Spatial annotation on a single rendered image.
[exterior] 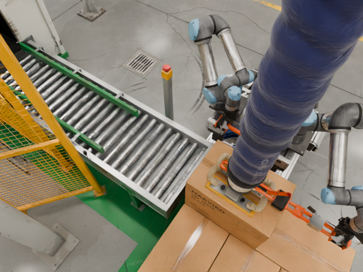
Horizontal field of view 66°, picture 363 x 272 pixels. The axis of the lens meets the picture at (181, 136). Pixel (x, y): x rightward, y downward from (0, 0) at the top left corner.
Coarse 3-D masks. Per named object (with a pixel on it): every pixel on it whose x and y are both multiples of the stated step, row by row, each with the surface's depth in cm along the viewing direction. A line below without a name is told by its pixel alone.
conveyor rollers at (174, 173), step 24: (48, 72) 284; (72, 96) 268; (96, 96) 268; (72, 120) 254; (96, 120) 254; (120, 120) 254; (144, 120) 254; (120, 144) 240; (144, 144) 240; (168, 144) 241; (168, 168) 231; (192, 168) 229
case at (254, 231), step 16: (224, 144) 195; (208, 160) 188; (192, 176) 182; (224, 176) 182; (272, 176) 182; (192, 192) 187; (208, 192) 177; (208, 208) 191; (224, 208) 172; (272, 208) 171; (224, 224) 195; (240, 224) 175; (256, 224) 166; (272, 224) 166; (240, 240) 199; (256, 240) 179
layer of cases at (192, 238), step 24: (192, 216) 208; (288, 216) 209; (168, 240) 199; (192, 240) 199; (216, 240) 200; (288, 240) 200; (312, 240) 200; (144, 264) 191; (168, 264) 191; (192, 264) 191; (216, 264) 191; (240, 264) 191; (264, 264) 191; (288, 264) 191; (312, 264) 191; (336, 264) 192
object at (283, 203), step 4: (276, 196) 160; (280, 196) 160; (284, 196) 160; (288, 196) 160; (272, 200) 158; (276, 200) 159; (280, 200) 159; (284, 200) 159; (288, 200) 158; (272, 204) 160; (276, 204) 157; (280, 204) 158; (284, 204) 158; (280, 208) 159; (284, 208) 157
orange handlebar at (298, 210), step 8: (232, 128) 185; (224, 160) 173; (224, 168) 170; (264, 184) 165; (264, 192) 162; (288, 208) 157; (296, 208) 157; (304, 208) 157; (296, 216) 157; (304, 216) 156; (328, 232) 151
